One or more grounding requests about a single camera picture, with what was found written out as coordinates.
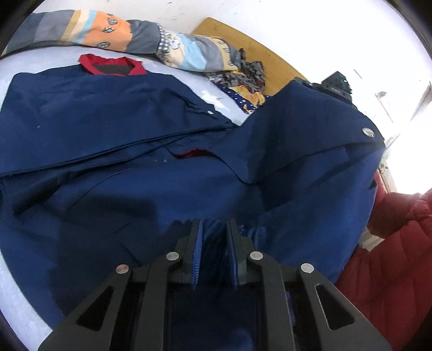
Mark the yellow floral cloth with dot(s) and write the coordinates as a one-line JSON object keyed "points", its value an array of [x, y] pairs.
{"points": [[251, 98]]}

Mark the patchwork printed blanket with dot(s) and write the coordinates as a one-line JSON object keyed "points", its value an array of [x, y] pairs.
{"points": [[108, 30]]}

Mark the wooden headboard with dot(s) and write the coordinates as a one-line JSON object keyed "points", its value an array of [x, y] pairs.
{"points": [[263, 47]]}

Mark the navy dotted cloth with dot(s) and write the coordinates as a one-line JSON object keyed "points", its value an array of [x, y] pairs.
{"points": [[236, 99]]}

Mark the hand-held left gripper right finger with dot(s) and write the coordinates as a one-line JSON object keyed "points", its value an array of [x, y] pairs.
{"points": [[233, 253]]}

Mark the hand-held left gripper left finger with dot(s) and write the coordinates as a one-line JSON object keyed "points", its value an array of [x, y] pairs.
{"points": [[197, 249]]}

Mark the grey red patterned garment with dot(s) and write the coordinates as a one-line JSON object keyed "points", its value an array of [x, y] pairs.
{"points": [[249, 72]]}

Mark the person's red puffer jacket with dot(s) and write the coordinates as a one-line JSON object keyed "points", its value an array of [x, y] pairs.
{"points": [[388, 287]]}

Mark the navy work jacket red collar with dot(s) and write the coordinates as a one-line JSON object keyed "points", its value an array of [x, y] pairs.
{"points": [[101, 118]]}

